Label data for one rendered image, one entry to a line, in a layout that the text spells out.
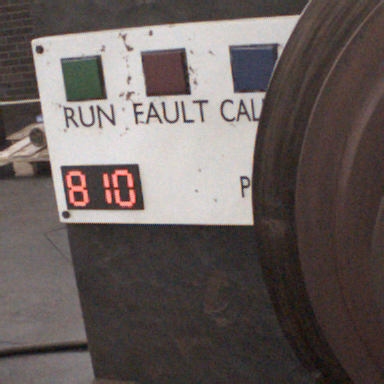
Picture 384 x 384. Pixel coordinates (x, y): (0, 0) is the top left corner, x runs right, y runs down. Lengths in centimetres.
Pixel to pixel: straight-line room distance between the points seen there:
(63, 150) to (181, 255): 15
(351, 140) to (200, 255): 30
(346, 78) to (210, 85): 21
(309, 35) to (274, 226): 14
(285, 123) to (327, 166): 4
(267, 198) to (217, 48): 17
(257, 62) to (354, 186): 20
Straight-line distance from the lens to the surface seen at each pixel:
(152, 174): 72
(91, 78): 72
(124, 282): 80
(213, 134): 69
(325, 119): 51
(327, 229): 53
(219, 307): 78
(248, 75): 67
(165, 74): 69
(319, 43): 52
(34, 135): 515
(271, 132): 53
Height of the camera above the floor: 131
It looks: 20 degrees down
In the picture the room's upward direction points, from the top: 8 degrees counter-clockwise
